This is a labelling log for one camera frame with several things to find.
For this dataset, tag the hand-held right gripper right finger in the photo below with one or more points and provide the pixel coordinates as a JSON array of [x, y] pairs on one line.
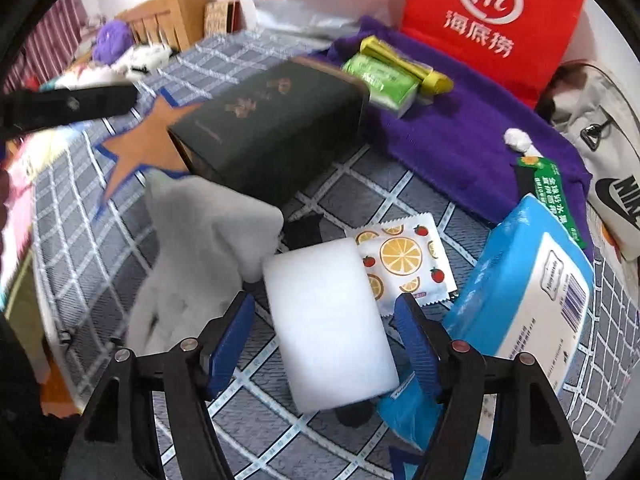
[[420, 350]]

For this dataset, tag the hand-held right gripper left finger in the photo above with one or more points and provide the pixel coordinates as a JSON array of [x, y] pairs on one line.
[[227, 350]]

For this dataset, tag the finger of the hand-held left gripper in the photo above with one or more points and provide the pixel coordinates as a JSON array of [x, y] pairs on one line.
[[75, 107]]

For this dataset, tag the white foam block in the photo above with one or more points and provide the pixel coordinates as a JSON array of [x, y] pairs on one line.
[[325, 320]]

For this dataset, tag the white cloth glove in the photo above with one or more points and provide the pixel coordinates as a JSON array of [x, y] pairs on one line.
[[200, 240]]

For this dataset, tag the green paper packet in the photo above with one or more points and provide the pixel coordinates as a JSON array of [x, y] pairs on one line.
[[555, 195]]

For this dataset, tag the white tissue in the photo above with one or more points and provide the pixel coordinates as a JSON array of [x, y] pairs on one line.
[[517, 139]]

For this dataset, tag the yellow plastic item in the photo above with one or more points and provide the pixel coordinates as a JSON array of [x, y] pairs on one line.
[[435, 82]]

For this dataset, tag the green tissue packet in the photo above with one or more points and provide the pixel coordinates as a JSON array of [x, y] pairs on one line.
[[382, 77]]

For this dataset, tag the red striped curtain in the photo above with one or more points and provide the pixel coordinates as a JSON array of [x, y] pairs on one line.
[[45, 40]]

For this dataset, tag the purple plush toy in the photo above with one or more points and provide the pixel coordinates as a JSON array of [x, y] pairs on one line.
[[112, 40]]

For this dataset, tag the white spotted pillow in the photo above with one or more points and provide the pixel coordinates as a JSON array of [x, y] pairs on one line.
[[145, 57]]

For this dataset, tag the fruit print packet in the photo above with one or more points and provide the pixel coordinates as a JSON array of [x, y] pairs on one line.
[[400, 255]]

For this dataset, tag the blue tissue pack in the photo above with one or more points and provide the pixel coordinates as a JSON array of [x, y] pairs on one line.
[[515, 290]]

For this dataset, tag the colourful quilt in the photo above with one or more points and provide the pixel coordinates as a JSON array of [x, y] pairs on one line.
[[20, 210]]

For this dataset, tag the wooden headboard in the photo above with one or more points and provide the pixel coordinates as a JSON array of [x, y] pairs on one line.
[[185, 5]]

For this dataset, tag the grey checkered blanket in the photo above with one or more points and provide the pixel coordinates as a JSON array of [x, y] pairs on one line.
[[350, 195]]

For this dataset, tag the dark tea box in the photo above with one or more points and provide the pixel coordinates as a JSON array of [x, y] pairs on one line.
[[270, 125]]

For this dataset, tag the purple towel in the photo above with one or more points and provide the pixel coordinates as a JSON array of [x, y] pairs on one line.
[[450, 150]]

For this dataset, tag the red paper bag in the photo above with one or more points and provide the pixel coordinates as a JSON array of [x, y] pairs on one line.
[[500, 75]]

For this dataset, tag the grey waist bag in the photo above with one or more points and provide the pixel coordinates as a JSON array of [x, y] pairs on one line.
[[615, 135]]

